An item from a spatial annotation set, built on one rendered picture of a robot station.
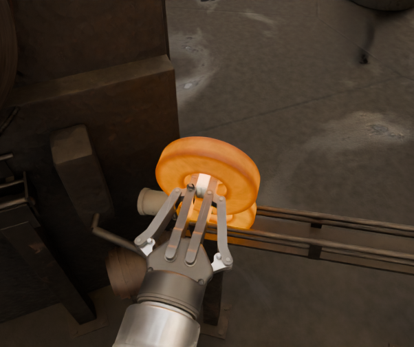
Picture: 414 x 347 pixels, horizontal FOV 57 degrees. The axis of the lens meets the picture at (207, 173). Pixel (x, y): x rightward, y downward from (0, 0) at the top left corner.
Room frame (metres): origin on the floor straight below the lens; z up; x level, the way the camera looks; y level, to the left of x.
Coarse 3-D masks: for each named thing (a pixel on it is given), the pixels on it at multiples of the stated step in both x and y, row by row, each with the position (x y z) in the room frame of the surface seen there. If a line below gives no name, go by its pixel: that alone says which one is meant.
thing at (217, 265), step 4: (216, 256) 0.21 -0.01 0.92; (220, 256) 0.21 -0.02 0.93; (216, 260) 0.21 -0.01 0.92; (220, 260) 0.21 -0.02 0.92; (212, 264) 0.20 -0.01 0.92; (216, 264) 0.20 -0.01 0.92; (220, 264) 0.20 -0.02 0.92; (216, 268) 0.20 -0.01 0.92; (220, 268) 0.20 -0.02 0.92; (224, 268) 0.20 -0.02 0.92; (228, 268) 0.20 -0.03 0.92; (216, 272) 0.20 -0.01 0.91
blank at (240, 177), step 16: (176, 144) 0.36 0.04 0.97; (192, 144) 0.35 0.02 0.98; (208, 144) 0.35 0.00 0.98; (224, 144) 0.35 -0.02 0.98; (160, 160) 0.35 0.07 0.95; (176, 160) 0.34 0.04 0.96; (192, 160) 0.33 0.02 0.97; (208, 160) 0.33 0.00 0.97; (224, 160) 0.32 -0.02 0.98; (240, 160) 0.33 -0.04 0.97; (160, 176) 0.35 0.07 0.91; (176, 176) 0.34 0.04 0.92; (224, 176) 0.32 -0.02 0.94; (240, 176) 0.32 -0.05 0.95; (256, 176) 0.33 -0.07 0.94; (224, 192) 0.33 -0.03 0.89; (240, 192) 0.32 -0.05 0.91; (256, 192) 0.31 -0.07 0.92; (240, 208) 0.32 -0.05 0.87
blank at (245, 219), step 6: (180, 204) 0.43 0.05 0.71; (252, 204) 0.41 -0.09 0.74; (246, 210) 0.40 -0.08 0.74; (252, 210) 0.40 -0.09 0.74; (192, 216) 0.43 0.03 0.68; (210, 216) 0.43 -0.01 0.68; (216, 216) 0.43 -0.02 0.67; (228, 216) 0.42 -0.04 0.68; (234, 216) 0.40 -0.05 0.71; (240, 216) 0.40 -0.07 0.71; (246, 216) 0.40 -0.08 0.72; (252, 216) 0.40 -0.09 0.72; (210, 222) 0.42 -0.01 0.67; (216, 222) 0.41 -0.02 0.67; (228, 222) 0.41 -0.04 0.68; (234, 222) 0.40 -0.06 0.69; (240, 222) 0.40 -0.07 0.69; (246, 222) 0.40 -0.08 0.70; (252, 222) 0.40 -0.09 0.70; (246, 228) 0.40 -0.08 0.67
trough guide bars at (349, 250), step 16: (272, 208) 0.43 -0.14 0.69; (192, 224) 0.41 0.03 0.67; (208, 224) 0.40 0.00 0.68; (320, 224) 0.41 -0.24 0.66; (336, 224) 0.40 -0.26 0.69; (352, 224) 0.40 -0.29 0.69; (368, 224) 0.39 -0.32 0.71; (384, 224) 0.38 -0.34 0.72; (400, 224) 0.38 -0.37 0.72; (256, 240) 0.37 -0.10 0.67; (272, 240) 0.37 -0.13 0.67; (288, 240) 0.36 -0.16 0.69; (304, 240) 0.36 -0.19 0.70; (320, 240) 0.35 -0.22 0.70; (352, 256) 0.33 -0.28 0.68; (368, 256) 0.33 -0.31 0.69; (384, 256) 0.32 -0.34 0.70; (400, 256) 0.31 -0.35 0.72
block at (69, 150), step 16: (64, 128) 0.56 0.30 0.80; (80, 128) 0.56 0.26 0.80; (64, 144) 0.52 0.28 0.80; (80, 144) 0.52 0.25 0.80; (64, 160) 0.48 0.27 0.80; (80, 160) 0.48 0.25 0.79; (96, 160) 0.50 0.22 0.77; (64, 176) 0.47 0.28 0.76; (80, 176) 0.48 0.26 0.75; (96, 176) 0.49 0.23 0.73; (80, 192) 0.47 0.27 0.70; (96, 192) 0.48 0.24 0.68; (80, 208) 0.47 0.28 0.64; (96, 208) 0.48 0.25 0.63; (112, 208) 0.50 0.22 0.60
